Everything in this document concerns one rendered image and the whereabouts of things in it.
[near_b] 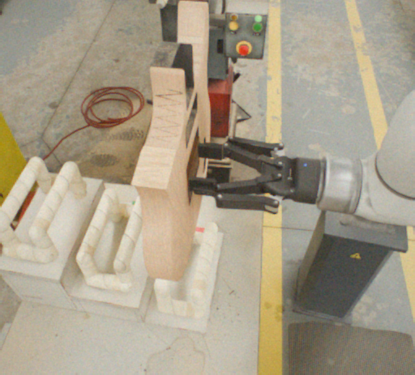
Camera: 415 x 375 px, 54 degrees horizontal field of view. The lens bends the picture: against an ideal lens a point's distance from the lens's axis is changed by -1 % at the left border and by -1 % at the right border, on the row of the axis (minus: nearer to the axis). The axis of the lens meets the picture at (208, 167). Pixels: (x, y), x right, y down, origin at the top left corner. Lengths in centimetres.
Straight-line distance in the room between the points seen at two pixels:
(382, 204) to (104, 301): 61
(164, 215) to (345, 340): 160
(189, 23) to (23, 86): 275
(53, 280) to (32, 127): 212
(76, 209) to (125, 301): 24
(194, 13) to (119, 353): 73
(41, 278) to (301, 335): 135
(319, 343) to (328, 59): 222
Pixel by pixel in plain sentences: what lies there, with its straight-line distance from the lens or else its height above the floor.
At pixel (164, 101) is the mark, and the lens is 55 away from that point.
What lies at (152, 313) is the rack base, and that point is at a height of 94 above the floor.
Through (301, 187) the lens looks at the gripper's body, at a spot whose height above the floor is 139.
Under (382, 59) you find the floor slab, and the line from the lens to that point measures 362.
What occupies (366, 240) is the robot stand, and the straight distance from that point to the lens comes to 147.
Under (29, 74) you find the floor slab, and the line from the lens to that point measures 345.
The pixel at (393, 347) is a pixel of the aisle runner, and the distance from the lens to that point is 213.
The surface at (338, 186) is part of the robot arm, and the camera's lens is 64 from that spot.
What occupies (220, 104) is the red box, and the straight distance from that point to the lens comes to 205.
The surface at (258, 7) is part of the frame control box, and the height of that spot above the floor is 112.
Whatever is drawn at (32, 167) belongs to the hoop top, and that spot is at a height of 121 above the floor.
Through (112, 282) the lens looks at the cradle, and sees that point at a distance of 94.
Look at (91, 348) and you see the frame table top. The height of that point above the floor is 93.
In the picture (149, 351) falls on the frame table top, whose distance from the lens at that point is 100.
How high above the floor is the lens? 189
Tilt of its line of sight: 49 degrees down
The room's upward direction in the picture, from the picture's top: straight up
